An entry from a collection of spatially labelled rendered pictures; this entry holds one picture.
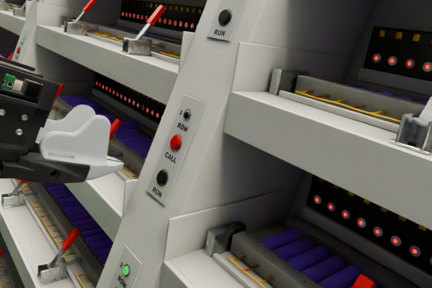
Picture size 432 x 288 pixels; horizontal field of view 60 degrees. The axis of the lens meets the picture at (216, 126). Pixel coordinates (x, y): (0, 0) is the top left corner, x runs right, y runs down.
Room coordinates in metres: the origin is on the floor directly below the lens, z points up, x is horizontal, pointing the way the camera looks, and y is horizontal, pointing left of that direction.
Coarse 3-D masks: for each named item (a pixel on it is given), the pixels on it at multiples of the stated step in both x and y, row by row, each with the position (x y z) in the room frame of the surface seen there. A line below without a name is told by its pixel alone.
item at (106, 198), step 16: (128, 112) 0.84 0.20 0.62; (112, 176) 0.57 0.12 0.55; (128, 176) 0.57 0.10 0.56; (80, 192) 0.56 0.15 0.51; (96, 192) 0.51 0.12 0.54; (112, 192) 0.51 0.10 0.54; (128, 192) 0.45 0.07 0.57; (96, 208) 0.51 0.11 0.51; (112, 208) 0.47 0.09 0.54; (112, 224) 0.47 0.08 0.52; (112, 240) 0.48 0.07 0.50
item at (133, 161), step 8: (56, 104) 0.86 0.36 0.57; (64, 104) 0.84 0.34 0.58; (112, 136) 0.68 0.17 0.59; (112, 144) 0.64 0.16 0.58; (120, 144) 0.64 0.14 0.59; (112, 152) 0.64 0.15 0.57; (128, 152) 0.61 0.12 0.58; (120, 160) 0.62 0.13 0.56; (128, 160) 0.60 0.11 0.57; (136, 160) 0.58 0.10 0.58; (144, 160) 0.59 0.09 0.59; (136, 168) 0.58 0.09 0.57
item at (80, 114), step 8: (72, 112) 0.35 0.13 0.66; (80, 112) 0.35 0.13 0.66; (88, 112) 0.36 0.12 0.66; (48, 120) 0.34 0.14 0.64; (56, 120) 0.34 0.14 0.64; (64, 120) 0.34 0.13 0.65; (72, 120) 0.35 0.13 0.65; (80, 120) 0.35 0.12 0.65; (40, 128) 0.33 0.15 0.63; (48, 128) 0.34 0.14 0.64; (56, 128) 0.34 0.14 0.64; (64, 128) 0.35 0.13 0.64; (72, 128) 0.35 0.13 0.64; (40, 136) 0.33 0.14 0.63; (112, 160) 0.37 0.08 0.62
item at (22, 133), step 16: (0, 64) 0.29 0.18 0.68; (16, 64) 0.32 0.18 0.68; (0, 80) 0.26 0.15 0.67; (16, 80) 0.29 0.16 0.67; (32, 80) 0.27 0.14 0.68; (48, 80) 0.28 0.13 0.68; (0, 96) 0.26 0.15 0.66; (16, 96) 0.29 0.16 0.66; (32, 96) 0.28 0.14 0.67; (48, 96) 0.28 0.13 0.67; (0, 112) 0.27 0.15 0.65; (16, 112) 0.28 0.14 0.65; (32, 112) 0.29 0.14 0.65; (48, 112) 0.29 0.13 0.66; (0, 128) 0.27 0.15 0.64; (16, 128) 0.28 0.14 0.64; (32, 128) 0.29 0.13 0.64; (0, 144) 0.27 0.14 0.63; (16, 144) 0.28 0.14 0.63; (32, 144) 0.29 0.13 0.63; (16, 160) 0.28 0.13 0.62
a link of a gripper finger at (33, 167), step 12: (24, 156) 0.28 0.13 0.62; (36, 156) 0.29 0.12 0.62; (0, 168) 0.27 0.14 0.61; (12, 168) 0.27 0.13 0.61; (24, 168) 0.27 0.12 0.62; (36, 168) 0.28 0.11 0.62; (48, 168) 0.28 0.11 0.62; (60, 168) 0.30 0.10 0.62; (72, 168) 0.31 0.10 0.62; (84, 168) 0.32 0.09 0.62; (24, 180) 0.27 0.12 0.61; (36, 180) 0.28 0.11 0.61; (48, 180) 0.28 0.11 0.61; (60, 180) 0.29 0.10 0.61; (72, 180) 0.31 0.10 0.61; (84, 180) 0.32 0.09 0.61
